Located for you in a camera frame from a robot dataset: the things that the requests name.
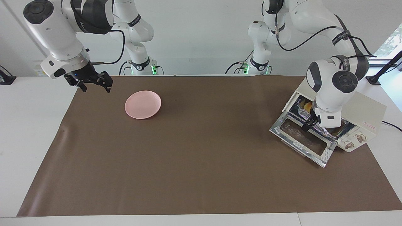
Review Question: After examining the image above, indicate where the sliced yellow bread loaf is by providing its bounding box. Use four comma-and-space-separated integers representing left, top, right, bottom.
296, 98, 313, 114

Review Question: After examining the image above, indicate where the aluminium foil tray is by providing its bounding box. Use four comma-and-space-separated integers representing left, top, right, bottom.
291, 97, 356, 139

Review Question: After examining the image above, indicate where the cream white toaster oven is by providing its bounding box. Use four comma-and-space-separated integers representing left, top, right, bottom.
282, 76, 387, 153

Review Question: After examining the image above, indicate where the pink round plate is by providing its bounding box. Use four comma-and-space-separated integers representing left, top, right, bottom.
125, 90, 162, 120

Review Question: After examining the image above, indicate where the small black stand base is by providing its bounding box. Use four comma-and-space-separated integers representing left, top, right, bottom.
0, 65, 17, 85

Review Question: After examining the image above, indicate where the window with green view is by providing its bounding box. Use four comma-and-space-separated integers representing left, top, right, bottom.
374, 23, 402, 62

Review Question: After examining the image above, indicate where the brown table mat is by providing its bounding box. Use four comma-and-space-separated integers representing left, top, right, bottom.
17, 75, 402, 217

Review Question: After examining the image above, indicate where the glass oven door metal frame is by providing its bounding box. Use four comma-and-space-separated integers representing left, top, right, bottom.
269, 111, 338, 168

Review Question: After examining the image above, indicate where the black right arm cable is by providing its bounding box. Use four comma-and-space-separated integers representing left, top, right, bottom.
90, 30, 130, 76

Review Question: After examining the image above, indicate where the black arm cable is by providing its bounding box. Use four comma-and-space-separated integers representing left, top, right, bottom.
274, 13, 377, 59
90, 30, 130, 76

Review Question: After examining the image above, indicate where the white wall socket box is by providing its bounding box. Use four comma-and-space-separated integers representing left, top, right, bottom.
34, 61, 50, 77

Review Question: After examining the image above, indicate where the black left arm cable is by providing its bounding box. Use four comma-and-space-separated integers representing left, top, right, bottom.
274, 13, 377, 59

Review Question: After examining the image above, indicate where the black oven power cord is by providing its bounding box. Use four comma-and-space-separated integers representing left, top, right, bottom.
381, 121, 402, 132

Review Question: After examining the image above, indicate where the black slanted camera stand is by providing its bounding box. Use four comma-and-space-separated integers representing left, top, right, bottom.
366, 50, 402, 85

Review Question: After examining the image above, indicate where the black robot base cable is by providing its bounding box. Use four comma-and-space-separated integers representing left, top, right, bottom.
224, 49, 255, 75

